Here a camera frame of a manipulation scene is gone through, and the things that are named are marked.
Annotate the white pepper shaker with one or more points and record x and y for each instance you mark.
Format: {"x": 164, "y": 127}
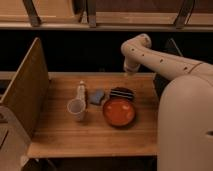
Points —
{"x": 81, "y": 91}

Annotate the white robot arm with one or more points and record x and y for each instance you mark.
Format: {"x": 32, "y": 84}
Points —
{"x": 185, "y": 113}

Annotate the dark striped chip bag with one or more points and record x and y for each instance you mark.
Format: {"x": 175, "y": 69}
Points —
{"x": 122, "y": 93}

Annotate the blue sponge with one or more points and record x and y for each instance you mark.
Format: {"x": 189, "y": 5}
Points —
{"x": 96, "y": 97}

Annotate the orange bowl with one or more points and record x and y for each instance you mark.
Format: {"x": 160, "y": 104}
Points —
{"x": 118, "y": 112}

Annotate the clear plastic cup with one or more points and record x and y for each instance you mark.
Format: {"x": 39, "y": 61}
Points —
{"x": 77, "y": 108}

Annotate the right dark side panel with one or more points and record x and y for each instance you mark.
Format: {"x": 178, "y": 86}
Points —
{"x": 159, "y": 81}

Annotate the left wooden side panel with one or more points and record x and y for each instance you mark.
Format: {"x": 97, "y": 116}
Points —
{"x": 21, "y": 103}

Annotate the wooden shelf with brackets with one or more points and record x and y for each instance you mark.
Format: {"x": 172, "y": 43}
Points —
{"x": 134, "y": 15}

